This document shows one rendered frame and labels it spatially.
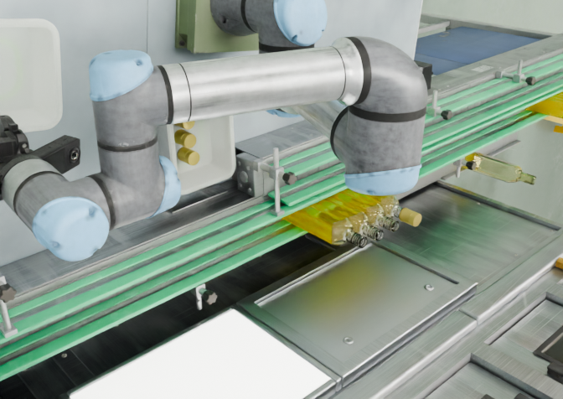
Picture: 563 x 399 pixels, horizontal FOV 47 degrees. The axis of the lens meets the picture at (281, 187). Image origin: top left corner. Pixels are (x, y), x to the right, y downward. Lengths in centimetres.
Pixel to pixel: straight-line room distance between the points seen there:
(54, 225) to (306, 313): 82
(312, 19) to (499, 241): 89
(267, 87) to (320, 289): 81
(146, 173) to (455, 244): 118
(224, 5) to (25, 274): 68
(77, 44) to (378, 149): 68
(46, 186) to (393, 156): 48
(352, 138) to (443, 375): 61
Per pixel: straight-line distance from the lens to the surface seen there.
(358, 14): 188
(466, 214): 201
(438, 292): 158
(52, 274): 137
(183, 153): 151
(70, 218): 77
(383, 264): 166
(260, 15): 132
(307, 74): 87
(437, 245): 183
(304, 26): 130
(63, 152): 98
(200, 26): 142
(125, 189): 83
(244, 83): 83
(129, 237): 145
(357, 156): 98
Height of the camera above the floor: 197
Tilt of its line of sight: 42 degrees down
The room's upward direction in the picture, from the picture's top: 115 degrees clockwise
